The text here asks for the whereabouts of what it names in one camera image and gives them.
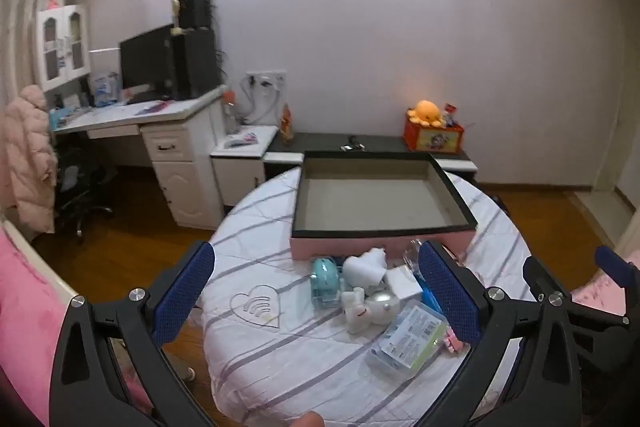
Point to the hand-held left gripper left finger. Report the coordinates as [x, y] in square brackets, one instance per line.
[182, 294]

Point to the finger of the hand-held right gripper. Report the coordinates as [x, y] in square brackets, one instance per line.
[535, 274]
[617, 264]

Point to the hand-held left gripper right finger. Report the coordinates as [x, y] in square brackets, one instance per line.
[450, 292]

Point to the blue box with gold edge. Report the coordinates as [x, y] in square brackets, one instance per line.
[431, 302]

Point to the white charger plug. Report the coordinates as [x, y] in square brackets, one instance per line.
[402, 284]

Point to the clear plastic bottle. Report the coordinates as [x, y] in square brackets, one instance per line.
[414, 257]

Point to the clear case with green label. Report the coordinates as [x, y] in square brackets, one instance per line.
[405, 339]

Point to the white astronaut toy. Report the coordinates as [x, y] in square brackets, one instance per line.
[372, 307]

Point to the white mini printer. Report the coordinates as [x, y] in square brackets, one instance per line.
[365, 264]

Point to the pink box with black rim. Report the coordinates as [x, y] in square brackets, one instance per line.
[375, 202]

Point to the teal plastic case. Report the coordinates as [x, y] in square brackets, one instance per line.
[325, 284]

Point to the person's left hand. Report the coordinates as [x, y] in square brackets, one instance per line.
[309, 420]

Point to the pink floral cloth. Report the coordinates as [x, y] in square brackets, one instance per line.
[602, 294]

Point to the white desk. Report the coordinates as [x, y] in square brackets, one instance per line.
[165, 157]

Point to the white side cabinet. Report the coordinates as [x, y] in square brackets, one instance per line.
[240, 167]

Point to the black office chair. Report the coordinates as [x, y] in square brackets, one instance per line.
[75, 187]

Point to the pink bed blanket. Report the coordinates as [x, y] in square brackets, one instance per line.
[30, 307]

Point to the red printed box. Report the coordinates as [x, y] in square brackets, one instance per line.
[434, 137]

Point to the papers on side cabinet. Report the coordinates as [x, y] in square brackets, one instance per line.
[242, 140]

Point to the small black item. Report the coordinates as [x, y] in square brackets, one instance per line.
[352, 143]

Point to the orange plush octopus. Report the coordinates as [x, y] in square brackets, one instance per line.
[426, 113]

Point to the clear bottle with orange cap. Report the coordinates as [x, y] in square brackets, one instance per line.
[231, 114]

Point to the orange snack bag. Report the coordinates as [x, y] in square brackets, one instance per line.
[286, 124]

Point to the pink padded jacket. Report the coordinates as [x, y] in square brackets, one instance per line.
[30, 157]

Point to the blue and white packet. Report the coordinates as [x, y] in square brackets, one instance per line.
[104, 88]

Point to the black computer tower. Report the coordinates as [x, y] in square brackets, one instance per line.
[195, 64]

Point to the black monitor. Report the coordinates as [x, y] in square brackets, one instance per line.
[145, 59]

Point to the white glass-door cabinet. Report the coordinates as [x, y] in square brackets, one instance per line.
[62, 47]

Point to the white bed frame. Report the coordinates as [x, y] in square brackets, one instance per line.
[45, 277]

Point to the white wall power outlet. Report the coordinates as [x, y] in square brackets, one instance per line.
[266, 78]

